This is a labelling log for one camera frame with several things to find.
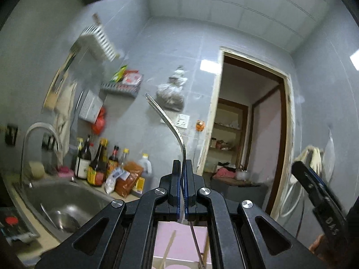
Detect white and blue packet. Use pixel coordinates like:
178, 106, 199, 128
105, 167, 125, 194

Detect dark bottle yellow label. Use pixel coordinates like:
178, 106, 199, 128
87, 139, 109, 188

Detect hanging white towel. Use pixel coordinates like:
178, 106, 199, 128
54, 80, 78, 157

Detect grey wall shelf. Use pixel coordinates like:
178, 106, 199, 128
100, 82, 141, 98

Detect brown door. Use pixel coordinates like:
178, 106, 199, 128
250, 85, 288, 217

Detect dark grey refrigerator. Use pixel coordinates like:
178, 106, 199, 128
211, 178, 268, 215

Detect pink floral cloth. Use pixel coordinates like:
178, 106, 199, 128
155, 221, 210, 267

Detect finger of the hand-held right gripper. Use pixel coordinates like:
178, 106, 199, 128
304, 166, 341, 210
292, 161, 337, 211

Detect black cable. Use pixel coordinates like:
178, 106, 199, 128
296, 199, 306, 240

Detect pink rag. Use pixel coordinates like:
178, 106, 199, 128
215, 167, 238, 179

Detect red packet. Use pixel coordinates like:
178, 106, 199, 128
122, 70, 142, 86

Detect yellow packet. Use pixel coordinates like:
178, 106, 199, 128
132, 176, 146, 198

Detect white wall socket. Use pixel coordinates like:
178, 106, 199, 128
160, 113, 190, 130

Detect white slatted holder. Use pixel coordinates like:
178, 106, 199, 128
79, 90, 104, 124

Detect beige sponge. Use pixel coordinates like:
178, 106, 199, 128
24, 161, 45, 180

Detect small yellow-capped bottle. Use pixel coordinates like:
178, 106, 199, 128
119, 148, 130, 169

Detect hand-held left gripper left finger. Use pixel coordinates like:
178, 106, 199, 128
35, 160, 182, 269

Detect white hose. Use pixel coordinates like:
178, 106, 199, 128
280, 174, 304, 218

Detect chrome faucet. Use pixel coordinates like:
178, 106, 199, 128
20, 122, 63, 187

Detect steel sink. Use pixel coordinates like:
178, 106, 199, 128
14, 181, 115, 243

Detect white dish rack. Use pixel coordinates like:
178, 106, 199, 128
80, 25, 120, 61

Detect clear plastic jug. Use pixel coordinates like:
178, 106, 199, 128
137, 154, 152, 184

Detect green packet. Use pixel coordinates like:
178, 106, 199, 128
112, 65, 128, 83

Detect dark bottle red label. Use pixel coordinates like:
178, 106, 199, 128
106, 145, 120, 180

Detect clear plastic bag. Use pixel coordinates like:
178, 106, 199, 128
322, 129, 337, 182

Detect steel bowl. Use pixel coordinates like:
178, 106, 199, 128
46, 210, 82, 233

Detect stainless steel fork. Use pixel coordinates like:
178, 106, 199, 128
145, 93, 205, 268

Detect cream rubber glove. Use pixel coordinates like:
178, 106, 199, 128
294, 146, 312, 163
310, 146, 324, 175

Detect hanging bag brown contents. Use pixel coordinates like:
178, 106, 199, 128
156, 66, 188, 112

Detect wooden door frame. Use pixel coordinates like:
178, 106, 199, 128
196, 46, 296, 222

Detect white cup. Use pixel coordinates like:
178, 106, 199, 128
153, 263, 208, 269

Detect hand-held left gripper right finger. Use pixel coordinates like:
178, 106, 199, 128
184, 160, 327, 269

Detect hanging wooden cutting board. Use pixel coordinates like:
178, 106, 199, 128
43, 48, 81, 111

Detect metal pot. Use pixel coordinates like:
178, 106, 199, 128
236, 168, 251, 181

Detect red-brown food packet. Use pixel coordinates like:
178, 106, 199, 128
115, 161, 144, 197

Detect red plastic bag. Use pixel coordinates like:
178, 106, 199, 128
92, 107, 107, 135

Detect person's right hand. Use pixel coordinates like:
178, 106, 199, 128
309, 234, 327, 259

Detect dark bottle white label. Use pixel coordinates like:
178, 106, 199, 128
74, 137, 92, 180

